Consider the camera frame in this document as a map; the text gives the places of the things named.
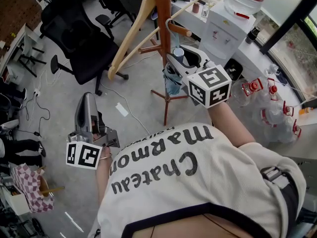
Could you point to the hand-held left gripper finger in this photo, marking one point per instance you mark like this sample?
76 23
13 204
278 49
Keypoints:
89 113
78 118

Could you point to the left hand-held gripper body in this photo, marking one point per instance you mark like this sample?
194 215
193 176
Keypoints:
86 156

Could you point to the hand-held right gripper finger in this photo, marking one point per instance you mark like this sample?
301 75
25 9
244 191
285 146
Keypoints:
177 64
195 57

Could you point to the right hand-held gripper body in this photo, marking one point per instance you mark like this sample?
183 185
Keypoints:
210 85

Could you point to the blue umbrella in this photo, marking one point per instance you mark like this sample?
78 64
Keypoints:
172 83

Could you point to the brown wooden coat rack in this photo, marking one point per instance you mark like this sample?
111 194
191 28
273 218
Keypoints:
163 9

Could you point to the person's left forearm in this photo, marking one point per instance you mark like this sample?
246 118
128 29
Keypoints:
102 180

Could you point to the person's right forearm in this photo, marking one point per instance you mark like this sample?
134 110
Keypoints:
230 123

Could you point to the person's left hand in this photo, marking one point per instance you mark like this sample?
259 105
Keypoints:
95 127

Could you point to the white water dispenser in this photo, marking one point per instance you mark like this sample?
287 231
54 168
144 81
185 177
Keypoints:
223 33

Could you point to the wooden stick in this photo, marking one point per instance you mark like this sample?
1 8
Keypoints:
55 190

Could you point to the clear drinking glass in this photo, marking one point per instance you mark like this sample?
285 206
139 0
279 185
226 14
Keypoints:
205 11

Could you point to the small white power strip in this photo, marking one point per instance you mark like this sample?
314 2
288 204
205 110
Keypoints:
37 92

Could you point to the wooden bowl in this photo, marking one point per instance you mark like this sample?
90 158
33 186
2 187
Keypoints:
44 182

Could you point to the pink cup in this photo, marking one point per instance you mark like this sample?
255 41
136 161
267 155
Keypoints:
196 7

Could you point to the pale wooden clothes hanger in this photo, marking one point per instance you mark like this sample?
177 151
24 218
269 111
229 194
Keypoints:
129 36

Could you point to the dark thermos flask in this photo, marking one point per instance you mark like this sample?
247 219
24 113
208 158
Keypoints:
252 35

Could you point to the checkered cloth stool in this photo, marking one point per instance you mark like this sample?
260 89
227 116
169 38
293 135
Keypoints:
27 182

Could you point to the black office chair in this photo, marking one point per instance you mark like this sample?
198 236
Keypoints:
81 46
106 1

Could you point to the grey office chair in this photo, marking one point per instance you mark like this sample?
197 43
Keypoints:
131 2

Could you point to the white box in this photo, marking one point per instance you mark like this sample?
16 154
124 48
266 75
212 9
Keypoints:
18 202

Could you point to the person's white printed T-shirt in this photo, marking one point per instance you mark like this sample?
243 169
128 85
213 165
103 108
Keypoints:
198 182

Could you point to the orange drink bottle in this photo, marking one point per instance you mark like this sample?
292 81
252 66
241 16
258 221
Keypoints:
304 111

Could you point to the white desk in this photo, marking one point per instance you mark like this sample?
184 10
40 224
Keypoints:
17 41

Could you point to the grey metal locker cabinet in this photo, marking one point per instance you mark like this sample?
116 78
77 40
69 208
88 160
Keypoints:
307 167

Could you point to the black window frame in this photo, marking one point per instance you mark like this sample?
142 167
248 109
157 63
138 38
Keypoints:
284 26

